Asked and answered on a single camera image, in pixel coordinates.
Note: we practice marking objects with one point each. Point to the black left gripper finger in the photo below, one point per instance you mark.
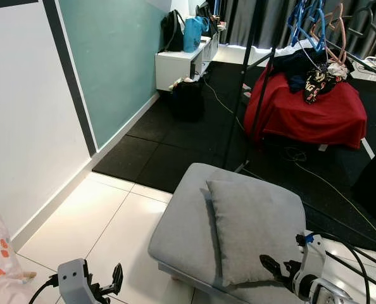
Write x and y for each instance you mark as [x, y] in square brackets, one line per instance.
[118, 278]

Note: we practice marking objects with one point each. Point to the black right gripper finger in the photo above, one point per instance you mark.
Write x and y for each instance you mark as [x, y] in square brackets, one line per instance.
[286, 263]
[271, 266]

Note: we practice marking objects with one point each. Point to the grey square pillow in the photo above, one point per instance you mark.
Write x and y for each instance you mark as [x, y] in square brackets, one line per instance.
[254, 228]

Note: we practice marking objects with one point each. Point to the grey upholstered ottoman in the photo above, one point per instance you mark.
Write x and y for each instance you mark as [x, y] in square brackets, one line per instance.
[188, 234]

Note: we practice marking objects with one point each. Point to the red blanket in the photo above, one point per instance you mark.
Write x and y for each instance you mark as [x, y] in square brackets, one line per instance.
[308, 120]

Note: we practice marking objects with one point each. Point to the black fabric bag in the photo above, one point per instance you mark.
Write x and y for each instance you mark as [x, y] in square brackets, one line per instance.
[188, 101]

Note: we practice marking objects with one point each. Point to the black metal clothes rack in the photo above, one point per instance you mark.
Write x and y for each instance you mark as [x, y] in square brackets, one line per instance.
[246, 76]

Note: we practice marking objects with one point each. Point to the dark clothes pile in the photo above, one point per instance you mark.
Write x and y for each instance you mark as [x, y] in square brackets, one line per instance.
[308, 73]

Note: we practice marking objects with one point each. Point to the white low shelf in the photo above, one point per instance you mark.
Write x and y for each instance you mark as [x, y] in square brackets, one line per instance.
[172, 69]

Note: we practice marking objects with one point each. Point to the pink clothes hanger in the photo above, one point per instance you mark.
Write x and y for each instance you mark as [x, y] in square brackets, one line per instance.
[341, 31]

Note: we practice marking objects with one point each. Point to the blue clothes hangers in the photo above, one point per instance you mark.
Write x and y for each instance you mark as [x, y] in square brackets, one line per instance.
[308, 25]

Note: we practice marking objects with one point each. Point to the blue bag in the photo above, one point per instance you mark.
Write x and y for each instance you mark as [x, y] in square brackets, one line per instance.
[193, 35]

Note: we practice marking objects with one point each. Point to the dark grey curtain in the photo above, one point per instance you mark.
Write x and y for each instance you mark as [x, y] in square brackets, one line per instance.
[270, 19]

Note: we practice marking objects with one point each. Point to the black backpack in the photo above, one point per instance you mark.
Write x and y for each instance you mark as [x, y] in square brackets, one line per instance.
[172, 31]

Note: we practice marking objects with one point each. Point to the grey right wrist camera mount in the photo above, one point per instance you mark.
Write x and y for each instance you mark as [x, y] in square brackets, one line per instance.
[313, 256]

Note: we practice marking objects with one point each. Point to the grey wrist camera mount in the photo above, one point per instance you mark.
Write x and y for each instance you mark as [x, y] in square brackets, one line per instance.
[313, 256]
[74, 278]

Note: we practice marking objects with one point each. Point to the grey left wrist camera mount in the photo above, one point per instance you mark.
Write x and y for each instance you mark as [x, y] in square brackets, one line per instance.
[74, 278]

